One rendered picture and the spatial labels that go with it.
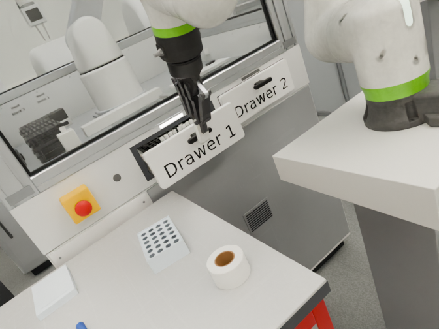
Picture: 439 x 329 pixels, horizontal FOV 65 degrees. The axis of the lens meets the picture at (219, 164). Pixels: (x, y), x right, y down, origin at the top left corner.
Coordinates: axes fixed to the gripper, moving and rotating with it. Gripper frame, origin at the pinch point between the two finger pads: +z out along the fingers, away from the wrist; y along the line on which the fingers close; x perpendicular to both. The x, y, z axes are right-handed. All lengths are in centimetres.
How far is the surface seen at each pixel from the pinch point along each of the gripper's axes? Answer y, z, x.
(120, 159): -15.5, 6.4, -18.3
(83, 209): -7.3, 7.5, -33.1
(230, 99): -13.6, 6.7, 19.8
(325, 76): -90, 93, 167
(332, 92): -82, 105, 167
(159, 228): 9.6, 10.1, -22.2
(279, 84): -12.1, 10.9, 39.8
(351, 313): 35, 86, 24
